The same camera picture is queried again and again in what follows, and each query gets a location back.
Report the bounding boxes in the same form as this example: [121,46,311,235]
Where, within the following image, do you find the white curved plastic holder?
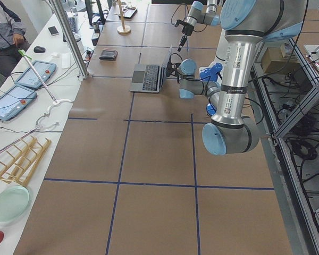
[35,98,74,131]

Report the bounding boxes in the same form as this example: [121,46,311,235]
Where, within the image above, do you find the far blue teach pendant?
[14,59,57,90]

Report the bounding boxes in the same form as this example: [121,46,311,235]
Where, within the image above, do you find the cardboard box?
[261,47,300,74]

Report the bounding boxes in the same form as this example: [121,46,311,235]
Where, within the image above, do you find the seated person grey jacket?
[0,1,30,78]

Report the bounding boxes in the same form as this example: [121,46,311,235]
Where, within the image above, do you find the light green plate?
[0,185,30,223]

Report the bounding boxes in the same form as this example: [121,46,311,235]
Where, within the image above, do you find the near blue teach pendant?
[0,85,37,121]

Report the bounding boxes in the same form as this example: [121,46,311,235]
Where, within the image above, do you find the black folded wallet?
[99,49,118,61]

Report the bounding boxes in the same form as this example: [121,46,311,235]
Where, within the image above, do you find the wooden mug tree stand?
[117,0,131,35]

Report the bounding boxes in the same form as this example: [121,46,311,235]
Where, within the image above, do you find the wooden dish rack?
[0,136,52,187]

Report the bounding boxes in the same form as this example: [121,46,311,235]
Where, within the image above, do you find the white smartphone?
[48,26,59,36]

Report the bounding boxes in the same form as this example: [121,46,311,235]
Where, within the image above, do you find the aluminium frame post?
[49,0,89,79]

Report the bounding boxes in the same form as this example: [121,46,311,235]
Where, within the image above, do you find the computer keyboard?
[67,16,78,33]

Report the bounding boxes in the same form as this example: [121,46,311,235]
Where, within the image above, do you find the grey laptop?
[129,46,172,93]

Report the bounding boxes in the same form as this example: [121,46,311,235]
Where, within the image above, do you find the aluminium frame rack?
[251,39,319,254]

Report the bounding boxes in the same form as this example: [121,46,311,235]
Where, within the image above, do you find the black tray with items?
[122,8,138,19]

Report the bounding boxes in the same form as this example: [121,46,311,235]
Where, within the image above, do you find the black computer mouse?
[33,46,46,53]

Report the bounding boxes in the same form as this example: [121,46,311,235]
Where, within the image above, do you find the blue teach pendant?
[14,59,57,90]
[0,85,37,121]

